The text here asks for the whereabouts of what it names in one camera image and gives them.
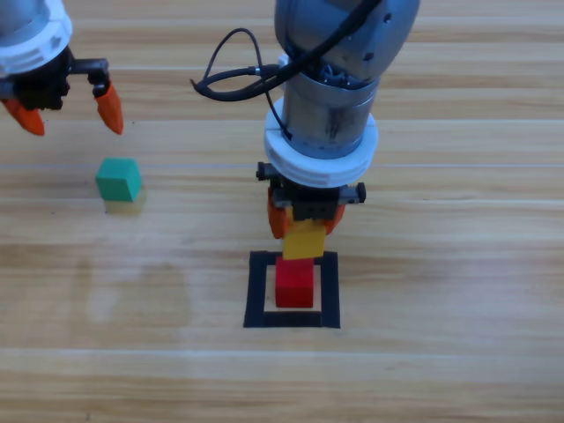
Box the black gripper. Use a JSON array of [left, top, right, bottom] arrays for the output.
[[0, 46, 125, 137], [256, 161, 367, 241]]

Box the yellow wooden cube block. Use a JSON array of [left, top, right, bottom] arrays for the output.
[[281, 219, 327, 261]]

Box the red wooden cube block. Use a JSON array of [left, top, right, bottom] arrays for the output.
[[274, 257, 315, 308]]

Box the green wooden cube block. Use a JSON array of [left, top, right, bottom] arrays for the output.
[[94, 157, 143, 204]]

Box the black tape square outline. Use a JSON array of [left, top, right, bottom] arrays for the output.
[[242, 250, 341, 330]]

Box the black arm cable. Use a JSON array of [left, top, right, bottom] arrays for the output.
[[189, 0, 382, 143]]

